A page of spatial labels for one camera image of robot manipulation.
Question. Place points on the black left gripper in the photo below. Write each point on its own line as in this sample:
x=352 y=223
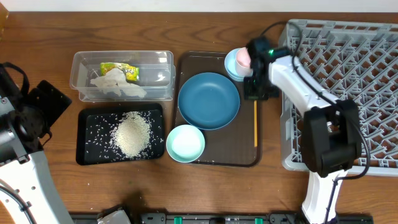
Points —
x=53 y=102

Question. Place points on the pile of white rice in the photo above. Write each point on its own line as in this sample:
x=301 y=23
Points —
x=131 y=135

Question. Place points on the mint green bowl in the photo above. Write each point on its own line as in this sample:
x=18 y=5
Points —
x=185 y=143

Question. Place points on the black food waste tray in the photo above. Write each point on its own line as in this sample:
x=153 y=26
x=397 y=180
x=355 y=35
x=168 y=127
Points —
x=95 y=125

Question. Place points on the green snack wrapper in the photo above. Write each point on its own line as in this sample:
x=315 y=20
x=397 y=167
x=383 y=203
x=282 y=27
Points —
x=131 y=72

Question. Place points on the white tissue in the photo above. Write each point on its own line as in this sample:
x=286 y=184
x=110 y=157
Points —
x=115 y=81

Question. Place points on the pink cup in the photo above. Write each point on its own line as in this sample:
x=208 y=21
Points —
x=243 y=63

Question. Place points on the dark blue plate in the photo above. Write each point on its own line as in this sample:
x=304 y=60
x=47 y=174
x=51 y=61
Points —
x=208 y=101

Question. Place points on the clear plastic bin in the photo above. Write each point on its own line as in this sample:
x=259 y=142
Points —
x=156 y=74

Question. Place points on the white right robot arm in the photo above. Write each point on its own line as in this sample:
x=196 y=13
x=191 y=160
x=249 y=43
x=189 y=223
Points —
x=330 y=139

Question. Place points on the light blue bowl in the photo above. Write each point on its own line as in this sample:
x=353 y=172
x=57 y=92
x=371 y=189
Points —
x=230 y=64

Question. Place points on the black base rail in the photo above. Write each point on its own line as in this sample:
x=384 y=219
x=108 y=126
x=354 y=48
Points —
x=273 y=218

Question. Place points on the wooden chopstick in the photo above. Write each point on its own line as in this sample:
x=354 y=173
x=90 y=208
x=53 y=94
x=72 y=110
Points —
x=255 y=124

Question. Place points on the grey dishwasher rack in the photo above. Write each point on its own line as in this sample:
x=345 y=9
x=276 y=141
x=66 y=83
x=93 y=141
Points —
x=358 y=61

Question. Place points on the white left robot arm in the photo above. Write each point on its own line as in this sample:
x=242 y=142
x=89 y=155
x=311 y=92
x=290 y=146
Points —
x=27 y=188

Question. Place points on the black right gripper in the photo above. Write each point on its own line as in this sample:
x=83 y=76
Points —
x=249 y=93

